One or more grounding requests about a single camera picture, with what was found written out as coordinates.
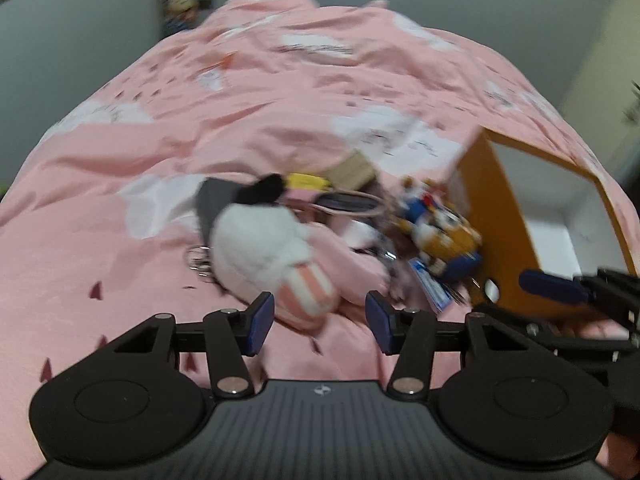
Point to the white plush toy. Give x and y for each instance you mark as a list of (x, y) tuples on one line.
[(262, 247)]

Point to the pink cloud print duvet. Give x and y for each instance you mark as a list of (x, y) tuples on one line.
[(95, 226)]

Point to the colourful duck keychain toy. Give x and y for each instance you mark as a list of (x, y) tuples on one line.
[(446, 242)]

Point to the yellow tape measure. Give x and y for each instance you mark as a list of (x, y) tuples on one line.
[(307, 182)]

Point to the orange cardboard box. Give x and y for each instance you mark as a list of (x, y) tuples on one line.
[(538, 211)]

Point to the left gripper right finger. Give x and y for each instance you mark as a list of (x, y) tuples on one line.
[(410, 335)]

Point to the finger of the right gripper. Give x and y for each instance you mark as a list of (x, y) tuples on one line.
[(552, 287)]

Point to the olive green small box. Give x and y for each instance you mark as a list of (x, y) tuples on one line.
[(352, 173)]

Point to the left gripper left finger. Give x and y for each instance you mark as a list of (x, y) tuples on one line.
[(230, 335)]

